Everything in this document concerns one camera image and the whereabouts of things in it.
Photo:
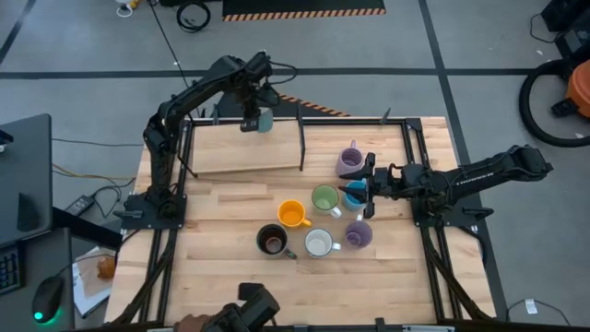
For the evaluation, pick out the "brown rounded object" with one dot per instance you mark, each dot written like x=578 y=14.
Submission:
x=189 y=323

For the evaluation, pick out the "lilac ringed mug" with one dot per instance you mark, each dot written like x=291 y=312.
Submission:
x=350 y=160

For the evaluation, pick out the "black metal shelf frame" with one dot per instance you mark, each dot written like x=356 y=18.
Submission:
x=301 y=138

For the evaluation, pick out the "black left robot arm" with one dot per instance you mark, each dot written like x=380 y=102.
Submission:
x=184 y=99

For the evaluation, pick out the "dark grey desk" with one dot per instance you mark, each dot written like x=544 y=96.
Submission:
x=23 y=175

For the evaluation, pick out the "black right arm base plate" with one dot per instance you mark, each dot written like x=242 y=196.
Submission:
x=461 y=216

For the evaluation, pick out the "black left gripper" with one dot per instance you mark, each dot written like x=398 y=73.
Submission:
x=256 y=80

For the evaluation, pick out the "orange translucent object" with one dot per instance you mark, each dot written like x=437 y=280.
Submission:
x=106 y=267

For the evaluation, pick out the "teal mug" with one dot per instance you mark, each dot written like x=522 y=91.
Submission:
x=266 y=121

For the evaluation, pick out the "orange shop vacuum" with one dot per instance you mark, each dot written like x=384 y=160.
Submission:
x=580 y=87

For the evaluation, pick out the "wooden shelf board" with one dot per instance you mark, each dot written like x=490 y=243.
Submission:
x=239 y=147

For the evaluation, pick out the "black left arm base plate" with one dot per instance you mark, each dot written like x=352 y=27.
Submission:
x=138 y=212

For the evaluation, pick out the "yellow mug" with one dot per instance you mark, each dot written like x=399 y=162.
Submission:
x=291 y=213

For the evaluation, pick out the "black desk bar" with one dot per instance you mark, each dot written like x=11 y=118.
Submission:
x=87 y=228

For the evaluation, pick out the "black computer mouse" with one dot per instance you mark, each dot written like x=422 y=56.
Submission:
x=47 y=299

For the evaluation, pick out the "light blue mug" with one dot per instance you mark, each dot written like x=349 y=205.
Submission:
x=352 y=203

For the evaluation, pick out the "white mug green inside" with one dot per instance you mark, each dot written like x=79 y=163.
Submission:
x=324 y=198

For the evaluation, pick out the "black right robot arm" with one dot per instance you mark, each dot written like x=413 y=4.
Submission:
x=484 y=177

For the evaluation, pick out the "black power adapter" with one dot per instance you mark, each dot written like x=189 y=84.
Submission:
x=79 y=205

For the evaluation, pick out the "dark green brown mug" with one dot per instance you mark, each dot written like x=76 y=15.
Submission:
x=272 y=240

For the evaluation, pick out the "black aluminium table frame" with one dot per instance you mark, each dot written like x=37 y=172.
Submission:
x=433 y=286

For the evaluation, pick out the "black hazard-striped floor mat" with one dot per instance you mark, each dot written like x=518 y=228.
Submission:
x=304 y=7
x=286 y=108

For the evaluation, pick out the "purple ridged mug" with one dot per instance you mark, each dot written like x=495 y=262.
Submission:
x=358 y=233

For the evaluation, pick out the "white paper stack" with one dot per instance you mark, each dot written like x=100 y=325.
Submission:
x=92 y=288

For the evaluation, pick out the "white blue floral mug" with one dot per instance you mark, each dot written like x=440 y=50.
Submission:
x=318 y=242

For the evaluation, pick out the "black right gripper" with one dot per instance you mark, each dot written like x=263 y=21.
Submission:
x=385 y=182

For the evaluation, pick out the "black keyboard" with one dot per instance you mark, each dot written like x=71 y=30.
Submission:
x=9 y=269

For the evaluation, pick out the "black equipment case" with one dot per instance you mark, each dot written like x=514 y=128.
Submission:
x=571 y=23

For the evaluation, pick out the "white tag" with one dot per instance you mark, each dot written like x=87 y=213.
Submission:
x=531 y=305

